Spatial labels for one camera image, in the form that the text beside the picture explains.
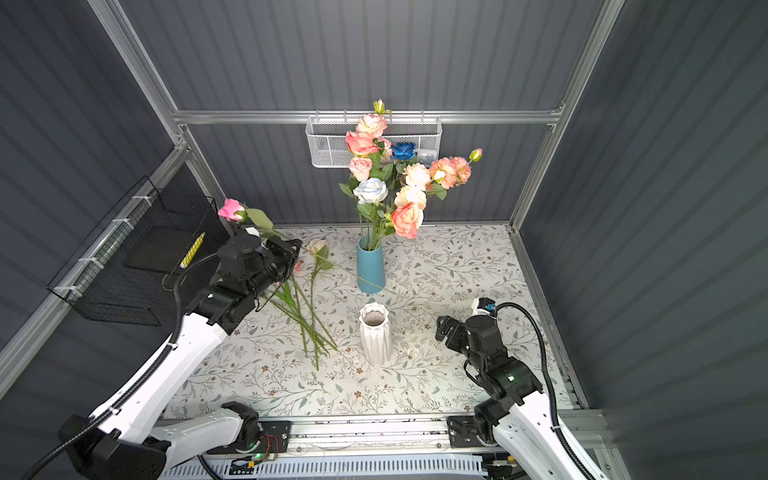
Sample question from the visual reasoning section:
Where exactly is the blue artificial rose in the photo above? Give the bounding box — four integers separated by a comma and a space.
391, 142, 418, 182

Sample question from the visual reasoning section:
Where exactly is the large pink rose stem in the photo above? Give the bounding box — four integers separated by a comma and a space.
345, 132, 381, 181

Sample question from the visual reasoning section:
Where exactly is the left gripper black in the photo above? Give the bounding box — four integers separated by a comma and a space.
246, 237, 300, 305

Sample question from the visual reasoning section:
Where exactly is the yellow marker pen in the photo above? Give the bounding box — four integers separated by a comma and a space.
179, 232, 206, 269

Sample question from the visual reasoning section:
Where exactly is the white peony flower stem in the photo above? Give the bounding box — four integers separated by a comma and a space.
394, 163, 430, 212

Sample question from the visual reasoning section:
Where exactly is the blue ceramic vase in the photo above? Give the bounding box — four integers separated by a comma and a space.
356, 236, 386, 294

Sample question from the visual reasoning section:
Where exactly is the white wire mesh basket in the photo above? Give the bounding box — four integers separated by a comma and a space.
305, 115, 443, 168

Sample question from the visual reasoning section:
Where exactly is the white rose stem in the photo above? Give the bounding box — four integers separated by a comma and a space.
353, 178, 389, 251

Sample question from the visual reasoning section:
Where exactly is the pink carnation flower stem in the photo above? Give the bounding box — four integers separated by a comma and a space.
355, 99, 391, 159

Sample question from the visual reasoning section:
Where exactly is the pink coral rose stem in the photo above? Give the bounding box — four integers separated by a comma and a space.
374, 202, 424, 247

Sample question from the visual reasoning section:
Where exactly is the black wire basket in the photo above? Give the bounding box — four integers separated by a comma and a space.
48, 180, 227, 329

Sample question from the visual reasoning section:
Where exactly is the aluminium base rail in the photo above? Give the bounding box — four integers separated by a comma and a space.
155, 413, 601, 463

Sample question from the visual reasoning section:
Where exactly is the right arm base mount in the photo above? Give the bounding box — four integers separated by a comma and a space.
446, 415, 496, 449

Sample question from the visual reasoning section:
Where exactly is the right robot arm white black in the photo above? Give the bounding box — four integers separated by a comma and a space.
435, 315, 607, 479

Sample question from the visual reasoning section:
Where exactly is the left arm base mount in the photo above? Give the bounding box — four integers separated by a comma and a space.
235, 421, 292, 460

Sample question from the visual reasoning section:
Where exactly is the peach rose flower stem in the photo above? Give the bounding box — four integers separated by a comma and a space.
427, 148, 483, 200

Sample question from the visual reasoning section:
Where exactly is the small pale pink rose stem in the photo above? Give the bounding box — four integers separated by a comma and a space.
338, 157, 375, 238

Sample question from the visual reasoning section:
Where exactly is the floral patterned table mat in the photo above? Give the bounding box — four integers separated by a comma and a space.
161, 224, 577, 420

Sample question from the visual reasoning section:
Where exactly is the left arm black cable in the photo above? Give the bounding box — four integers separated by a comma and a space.
20, 251, 220, 480

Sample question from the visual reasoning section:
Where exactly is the magenta pink rose stem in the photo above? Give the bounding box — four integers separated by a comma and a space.
217, 197, 385, 292

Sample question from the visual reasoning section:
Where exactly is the pile of artificial flowers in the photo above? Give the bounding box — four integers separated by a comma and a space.
264, 238, 338, 370

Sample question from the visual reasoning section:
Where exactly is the white ribbed ceramic vase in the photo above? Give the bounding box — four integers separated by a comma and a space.
359, 302, 391, 366

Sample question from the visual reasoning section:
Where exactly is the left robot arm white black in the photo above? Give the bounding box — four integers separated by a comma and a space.
59, 233, 302, 479

